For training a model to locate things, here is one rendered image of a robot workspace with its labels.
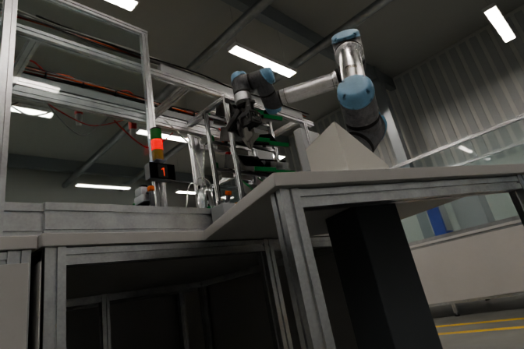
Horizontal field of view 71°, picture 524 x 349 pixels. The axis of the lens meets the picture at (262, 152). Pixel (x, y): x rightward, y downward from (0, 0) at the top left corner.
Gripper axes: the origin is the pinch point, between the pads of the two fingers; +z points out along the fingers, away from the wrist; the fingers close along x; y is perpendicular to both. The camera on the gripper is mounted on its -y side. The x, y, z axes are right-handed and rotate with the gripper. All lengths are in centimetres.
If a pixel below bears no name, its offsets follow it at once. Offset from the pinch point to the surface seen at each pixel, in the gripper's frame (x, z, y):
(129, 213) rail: -54, 30, -3
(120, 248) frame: -61, 41, 4
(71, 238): -74, 39, 6
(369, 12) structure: 456, -368, -69
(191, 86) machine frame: 33, -82, -72
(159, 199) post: -23.7, 13.8, -34.1
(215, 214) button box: -24.0, 30.1, 0.2
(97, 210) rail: -64, 29, -2
